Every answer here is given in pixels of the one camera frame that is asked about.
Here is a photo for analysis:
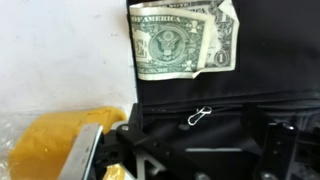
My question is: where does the yellow sponge in plastic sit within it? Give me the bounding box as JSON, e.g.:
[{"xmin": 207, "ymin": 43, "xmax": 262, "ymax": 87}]
[{"xmin": 0, "ymin": 105, "xmax": 128, "ymax": 180}]

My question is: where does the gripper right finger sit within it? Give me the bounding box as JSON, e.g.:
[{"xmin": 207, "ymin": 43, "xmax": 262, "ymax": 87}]
[{"xmin": 240, "ymin": 102, "xmax": 300, "ymax": 180}]

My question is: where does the black zip jumper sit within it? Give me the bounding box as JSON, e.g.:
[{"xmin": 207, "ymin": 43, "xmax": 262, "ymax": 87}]
[{"xmin": 125, "ymin": 0, "xmax": 320, "ymax": 159}]

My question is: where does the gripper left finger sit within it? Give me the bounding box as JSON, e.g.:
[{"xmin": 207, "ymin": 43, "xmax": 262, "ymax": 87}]
[{"xmin": 58, "ymin": 122, "xmax": 105, "ymax": 180}]

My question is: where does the silver zipper pull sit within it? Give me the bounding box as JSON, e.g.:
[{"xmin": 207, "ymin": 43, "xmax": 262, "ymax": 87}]
[{"xmin": 186, "ymin": 105, "xmax": 214, "ymax": 127}]

